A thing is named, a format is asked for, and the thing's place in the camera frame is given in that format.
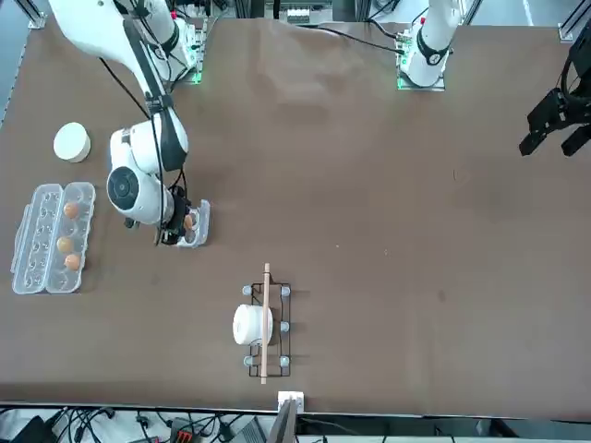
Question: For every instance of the transparent twelve-slot egg tray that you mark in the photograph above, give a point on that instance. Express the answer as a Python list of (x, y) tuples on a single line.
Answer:
[(34, 240)]

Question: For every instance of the aluminium camera post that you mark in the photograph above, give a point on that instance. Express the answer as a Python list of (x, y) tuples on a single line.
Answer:
[(282, 424)]

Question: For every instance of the grey box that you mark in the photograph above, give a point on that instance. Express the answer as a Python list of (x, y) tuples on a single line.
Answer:
[(249, 431)]

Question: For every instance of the wooden rod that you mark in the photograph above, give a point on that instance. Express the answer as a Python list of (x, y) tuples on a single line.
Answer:
[(265, 286)]

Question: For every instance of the small white socket box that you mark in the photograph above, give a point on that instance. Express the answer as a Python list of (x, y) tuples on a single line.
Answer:
[(291, 398)]

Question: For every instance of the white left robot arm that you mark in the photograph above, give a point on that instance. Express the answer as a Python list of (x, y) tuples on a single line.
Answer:
[(434, 37)]

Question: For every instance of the clear four-slot egg tray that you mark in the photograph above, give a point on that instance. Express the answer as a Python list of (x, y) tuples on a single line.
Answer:
[(205, 221)]

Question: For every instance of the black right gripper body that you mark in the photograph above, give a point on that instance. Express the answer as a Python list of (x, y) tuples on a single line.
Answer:
[(172, 235)]

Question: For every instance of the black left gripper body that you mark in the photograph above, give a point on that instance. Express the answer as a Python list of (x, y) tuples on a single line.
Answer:
[(581, 78)]

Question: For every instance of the brown egg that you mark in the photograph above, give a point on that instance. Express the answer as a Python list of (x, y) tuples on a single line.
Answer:
[(70, 210), (72, 261), (188, 223), (64, 243)]

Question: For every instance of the orange and black power strip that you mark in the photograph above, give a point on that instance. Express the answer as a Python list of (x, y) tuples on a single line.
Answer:
[(187, 429)]

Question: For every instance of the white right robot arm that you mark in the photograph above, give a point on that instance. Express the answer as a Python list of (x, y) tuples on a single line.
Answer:
[(138, 157)]

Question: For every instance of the aluminium frame corner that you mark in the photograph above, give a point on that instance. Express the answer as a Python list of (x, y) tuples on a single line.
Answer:
[(570, 27), (37, 14)]

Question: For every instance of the white round bowl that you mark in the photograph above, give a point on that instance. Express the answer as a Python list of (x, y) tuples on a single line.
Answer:
[(71, 143)]

